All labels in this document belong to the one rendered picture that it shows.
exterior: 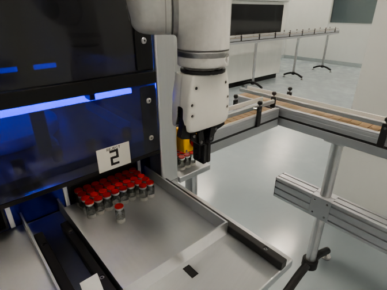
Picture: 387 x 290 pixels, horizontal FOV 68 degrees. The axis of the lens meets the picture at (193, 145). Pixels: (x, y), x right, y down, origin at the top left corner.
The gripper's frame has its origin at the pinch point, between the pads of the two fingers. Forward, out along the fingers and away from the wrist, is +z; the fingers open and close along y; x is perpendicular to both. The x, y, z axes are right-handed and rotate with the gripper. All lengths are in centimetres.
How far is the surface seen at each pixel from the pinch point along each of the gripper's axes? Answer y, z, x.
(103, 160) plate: 9.9, 8.1, -23.4
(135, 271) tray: 15.3, 21.9, -2.0
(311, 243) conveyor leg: -86, 84, -9
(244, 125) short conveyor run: -56, 19, -34
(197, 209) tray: -5.5, 20.6, -7.1
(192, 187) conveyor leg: -31, 41, -38
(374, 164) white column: -143, 58, -6
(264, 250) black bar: -6.5, 20.1, 12.2
